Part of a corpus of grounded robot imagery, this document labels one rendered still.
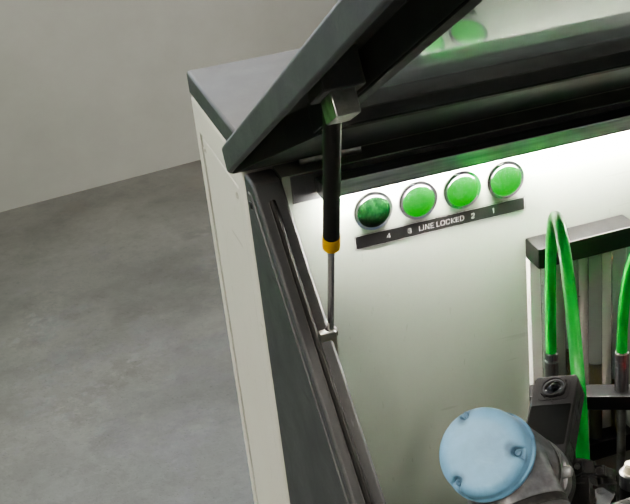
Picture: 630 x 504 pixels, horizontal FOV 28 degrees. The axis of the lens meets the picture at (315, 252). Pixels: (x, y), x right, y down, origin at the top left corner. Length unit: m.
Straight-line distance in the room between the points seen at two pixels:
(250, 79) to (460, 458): 0.82
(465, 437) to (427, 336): 0.66
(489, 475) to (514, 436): 0.04
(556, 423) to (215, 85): 0.72
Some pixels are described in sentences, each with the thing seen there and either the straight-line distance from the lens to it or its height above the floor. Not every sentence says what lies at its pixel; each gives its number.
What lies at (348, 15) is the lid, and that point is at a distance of 0.92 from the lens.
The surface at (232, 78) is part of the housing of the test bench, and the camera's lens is 1.71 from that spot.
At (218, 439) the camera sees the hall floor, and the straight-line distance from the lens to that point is 3.61.
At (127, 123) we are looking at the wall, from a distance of 5.34.
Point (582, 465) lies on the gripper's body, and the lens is 1.22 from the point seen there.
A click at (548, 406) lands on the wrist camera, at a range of 1.23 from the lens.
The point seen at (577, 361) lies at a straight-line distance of 1.29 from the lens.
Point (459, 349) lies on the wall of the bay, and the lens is 1.70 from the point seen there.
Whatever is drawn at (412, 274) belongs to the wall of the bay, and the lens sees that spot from 1.62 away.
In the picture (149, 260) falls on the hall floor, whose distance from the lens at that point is 4.66.
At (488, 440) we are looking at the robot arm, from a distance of 1.01.
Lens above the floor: 2.04
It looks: 27 degrees down
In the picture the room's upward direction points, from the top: 7 degrees counter-clockwise
